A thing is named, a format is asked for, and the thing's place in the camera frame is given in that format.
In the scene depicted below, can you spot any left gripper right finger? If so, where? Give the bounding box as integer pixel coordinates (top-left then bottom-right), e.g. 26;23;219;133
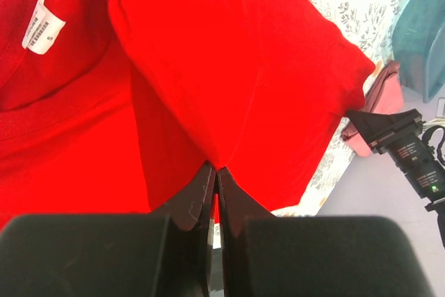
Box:
218;169;433;296

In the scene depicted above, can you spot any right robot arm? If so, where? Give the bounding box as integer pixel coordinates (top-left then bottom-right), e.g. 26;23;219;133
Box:
346;109;444;238

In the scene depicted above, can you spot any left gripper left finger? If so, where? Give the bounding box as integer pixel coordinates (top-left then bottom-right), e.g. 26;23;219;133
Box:
1;163;216;296

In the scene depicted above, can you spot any red t shirt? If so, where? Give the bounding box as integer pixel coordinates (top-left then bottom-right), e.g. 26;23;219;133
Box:
1;0;375;225

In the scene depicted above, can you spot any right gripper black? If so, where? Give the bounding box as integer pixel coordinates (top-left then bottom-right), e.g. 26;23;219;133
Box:
343;111;444;197

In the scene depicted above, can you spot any floral tablecloth mat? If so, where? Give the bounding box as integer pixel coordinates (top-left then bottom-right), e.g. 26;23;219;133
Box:
273;0;409;217

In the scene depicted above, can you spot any teal plastic bin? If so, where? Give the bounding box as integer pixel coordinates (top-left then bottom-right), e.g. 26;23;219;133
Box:
391;0;444;103

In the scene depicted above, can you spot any folded pink t shirt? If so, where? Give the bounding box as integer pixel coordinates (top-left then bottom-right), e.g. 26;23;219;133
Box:
341;61;404;157

